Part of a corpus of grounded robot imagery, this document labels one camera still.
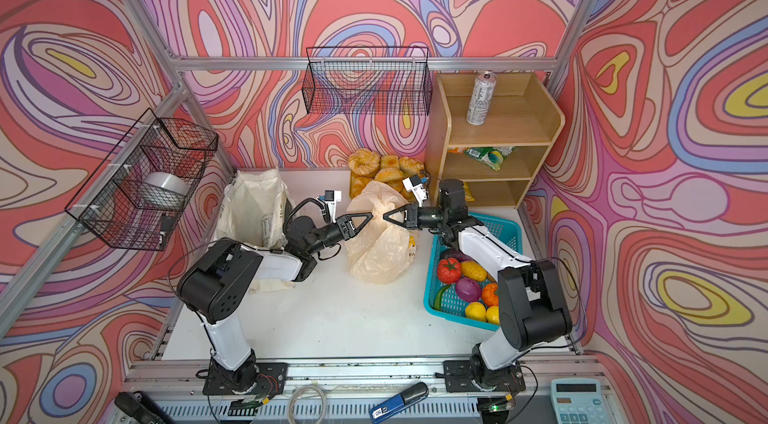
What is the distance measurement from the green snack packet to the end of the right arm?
0.31 m

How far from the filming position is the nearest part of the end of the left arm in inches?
28.1

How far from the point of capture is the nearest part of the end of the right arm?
676mm
